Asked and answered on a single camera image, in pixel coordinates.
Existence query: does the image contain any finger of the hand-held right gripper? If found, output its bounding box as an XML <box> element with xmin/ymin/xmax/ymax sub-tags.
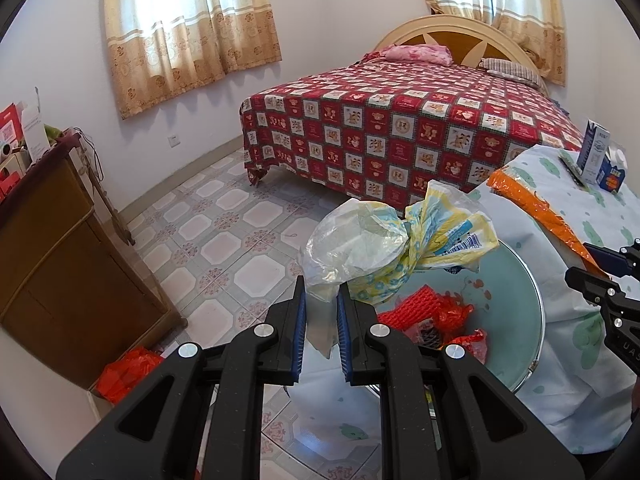
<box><xmin>565</xmin><ymin>266</ymin><xmax>626</xmax><ymax>311</ymax></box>
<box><xmin>582</xmin><ymin>240</ymin><xmax>640</xmax><ymax>279</ymax></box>

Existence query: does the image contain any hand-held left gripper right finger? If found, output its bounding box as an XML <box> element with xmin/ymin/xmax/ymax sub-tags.
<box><xmin>336</xmin><ymin>280</ymin><xmax>586</xmax><ymax>480</ymax></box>

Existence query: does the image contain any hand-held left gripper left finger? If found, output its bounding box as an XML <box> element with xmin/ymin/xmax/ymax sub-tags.
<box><xmin>56</xmin><ymin>275</ymin><xmax>307</xmax><ymax>480</ymax></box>

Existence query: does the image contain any red foam net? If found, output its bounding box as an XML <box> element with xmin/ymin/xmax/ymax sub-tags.
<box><xmin>377</xmin><ymin>284</ymin><xmax>444</xmax><ymax>332</ymax></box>

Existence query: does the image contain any teal metal-rimmed trash bin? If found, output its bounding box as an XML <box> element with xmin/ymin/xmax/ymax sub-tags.
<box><xmin>370</xmin><ymin>237</ymin><xmax>547</xmax><ymax>396</ymax></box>

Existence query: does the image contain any pale yellow printed plastic bag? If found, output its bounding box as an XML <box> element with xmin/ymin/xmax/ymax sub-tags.
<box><xmin>299</xmin><ymin>180</ymin><xmax>500</xmax><ymax>361</ymax></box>

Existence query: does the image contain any orange foil wrapper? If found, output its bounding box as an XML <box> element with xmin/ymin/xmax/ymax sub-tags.
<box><xmin>487</xmin><ymin>166</ymin><xmax>610</xmax><ymax>275</ymax></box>

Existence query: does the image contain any red crinkled plastic bag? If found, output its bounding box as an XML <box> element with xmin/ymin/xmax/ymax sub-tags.
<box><xmin>434</xmin><ymin>294</ymin><xmax>489</xmax><ymax>364</ymax></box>

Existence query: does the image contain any blue white milk carton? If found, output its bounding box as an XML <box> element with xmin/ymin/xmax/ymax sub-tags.
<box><xmin>596</xmin><ymin>149</ymin><xmax>629</xmax><ymax>194</ymax></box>

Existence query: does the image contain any round table, blue cloth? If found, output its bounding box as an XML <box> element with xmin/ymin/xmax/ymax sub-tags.
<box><xmin>287</xmin><ymin>144</ymin><xmax>640</xmax><ymax>456</ymax></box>

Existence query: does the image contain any dark grey flat object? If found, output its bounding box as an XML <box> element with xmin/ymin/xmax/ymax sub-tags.
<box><xmin>557</xmin><ymin>155</ymin><xmax>589</xmax><ymax>189</ymax></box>

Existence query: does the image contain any tall white carton box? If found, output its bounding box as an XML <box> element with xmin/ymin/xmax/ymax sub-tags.
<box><xmin>576</xmin><ymin>119</ymin><xmax>612</xmax><ymax>187</ymax></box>

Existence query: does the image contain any red shopping bag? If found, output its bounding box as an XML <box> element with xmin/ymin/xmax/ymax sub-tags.
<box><xmin>96</xmin><ymin>347</ymin><xmax>166</xmax><ymax>405</ymax></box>

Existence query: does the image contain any striped pillow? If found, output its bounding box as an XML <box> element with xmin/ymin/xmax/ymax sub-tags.
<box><xmin>479</xmin><ymin>57</ymin><xmax>544</xmax><ymax>89</ymax></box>

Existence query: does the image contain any bed with red quilt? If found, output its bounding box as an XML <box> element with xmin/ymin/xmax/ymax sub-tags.
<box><xmin>239</xmin><ymin>57</ymin><xmax>586</xmax><ymax>206</ymax></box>

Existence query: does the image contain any brown wooden cabinet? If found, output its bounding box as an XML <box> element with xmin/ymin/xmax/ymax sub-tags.
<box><xmin>0</xmin><ymin>130</ymin><xmax>188</xmax><ymax>392</ymax></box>

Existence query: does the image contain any beige patterned curtain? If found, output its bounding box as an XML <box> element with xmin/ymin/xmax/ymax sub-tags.
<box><xmin>415</xmin><ymin>0</ymin><xmax>568</xmax><ymax>87</ymax></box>
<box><xmin>102</xmin><ymin>0</ymin><xmax>283</xmax><ymax>121</ymax></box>

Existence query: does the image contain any cream wooden headboard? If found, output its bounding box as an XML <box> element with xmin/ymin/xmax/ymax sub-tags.
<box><xmin>372</xmin><ymin>14</ymin><xmax>551</xmax><ymax>96</ymax></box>

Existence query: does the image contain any pink floral pillow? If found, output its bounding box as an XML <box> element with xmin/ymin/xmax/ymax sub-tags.
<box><xmin>377</xmin><ymin>44</ymin><xmax>453</xmax><ymax>66</ymax></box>

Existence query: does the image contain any white upright card box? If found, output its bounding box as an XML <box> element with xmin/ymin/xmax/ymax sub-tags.
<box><xmin>20</xmin><ymin>101</ymin><xmax>52</xmax><ymax>162</ymax></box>

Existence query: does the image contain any red flat box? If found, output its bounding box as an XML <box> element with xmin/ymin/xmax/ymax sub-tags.
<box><xmin>0</xmin><ymin>102</ymin><xmax>26</xmax><ymax>147</ymax></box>

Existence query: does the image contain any thin cable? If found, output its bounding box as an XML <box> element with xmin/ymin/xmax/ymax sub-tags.
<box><xmin>75</xmin><ymin>129</ymin><xmax>107</xmax><ymax>182</ymax></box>

